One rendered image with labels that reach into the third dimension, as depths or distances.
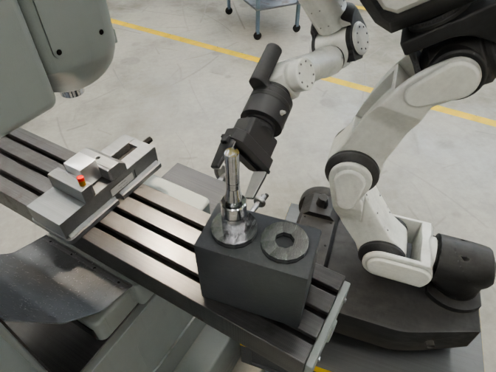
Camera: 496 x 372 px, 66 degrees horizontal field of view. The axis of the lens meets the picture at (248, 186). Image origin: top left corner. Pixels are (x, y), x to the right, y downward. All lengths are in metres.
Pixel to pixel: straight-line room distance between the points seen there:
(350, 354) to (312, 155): 1.57
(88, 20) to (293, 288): 0.59
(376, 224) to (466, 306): 0.40
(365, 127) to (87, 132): 2.41
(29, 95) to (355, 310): 1.06
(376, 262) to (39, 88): 1.00
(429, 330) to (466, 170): 1.71
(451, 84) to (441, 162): 2.03
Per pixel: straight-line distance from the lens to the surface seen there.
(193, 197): 1.23
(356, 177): 1.02
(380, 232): 1.23
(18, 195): 1.25
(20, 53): 0.66
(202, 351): 1.63
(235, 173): 0.63
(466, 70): 0.88
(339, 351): 1.43
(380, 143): 1.01
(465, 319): 1.43
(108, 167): 1.06
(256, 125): 0.73
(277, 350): 0.84
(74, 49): 0.74
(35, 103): 0.69
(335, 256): 1.41
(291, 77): 0.79
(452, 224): 2.50
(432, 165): 2.85
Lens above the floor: 1.69
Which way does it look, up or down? 44 degrees down
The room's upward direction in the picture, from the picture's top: straight up
